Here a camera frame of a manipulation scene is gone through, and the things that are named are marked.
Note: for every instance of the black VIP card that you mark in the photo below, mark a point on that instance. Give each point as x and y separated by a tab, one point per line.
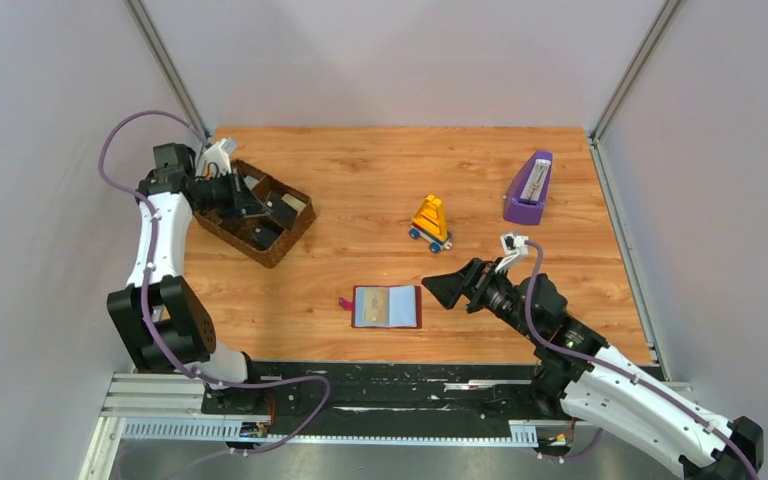
265	235

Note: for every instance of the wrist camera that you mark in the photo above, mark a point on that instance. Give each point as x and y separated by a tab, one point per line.
215	160
515	249

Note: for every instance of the purple metronome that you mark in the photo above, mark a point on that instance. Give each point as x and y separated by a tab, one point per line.
525	199

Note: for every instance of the yellow toy truck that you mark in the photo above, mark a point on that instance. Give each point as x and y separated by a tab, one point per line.
429	223

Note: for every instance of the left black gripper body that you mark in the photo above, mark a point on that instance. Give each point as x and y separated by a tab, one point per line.
239	201

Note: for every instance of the gold card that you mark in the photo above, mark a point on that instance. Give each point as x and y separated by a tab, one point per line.
375	311
298	204

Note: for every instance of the white slotted cable duct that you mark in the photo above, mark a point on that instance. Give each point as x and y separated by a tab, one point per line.
519	435

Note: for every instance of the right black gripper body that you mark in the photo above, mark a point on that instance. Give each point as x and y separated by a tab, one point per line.
476	285

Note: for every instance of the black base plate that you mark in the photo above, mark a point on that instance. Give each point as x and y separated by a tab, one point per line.
393	398

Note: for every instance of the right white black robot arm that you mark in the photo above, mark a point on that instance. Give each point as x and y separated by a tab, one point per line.
583	376

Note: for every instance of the red leather card holder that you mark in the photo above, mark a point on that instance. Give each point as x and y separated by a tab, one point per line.
405	307

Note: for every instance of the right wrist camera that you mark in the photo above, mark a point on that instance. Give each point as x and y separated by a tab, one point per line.
515	249

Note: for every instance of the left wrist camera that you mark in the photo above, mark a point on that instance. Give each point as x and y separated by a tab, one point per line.
215	160

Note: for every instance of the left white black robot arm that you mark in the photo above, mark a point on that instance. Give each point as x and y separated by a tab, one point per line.
164	326

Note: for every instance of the gold card in basket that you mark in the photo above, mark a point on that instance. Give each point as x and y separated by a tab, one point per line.
298	204

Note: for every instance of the brown woven divided basket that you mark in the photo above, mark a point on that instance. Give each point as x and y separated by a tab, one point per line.
236	231

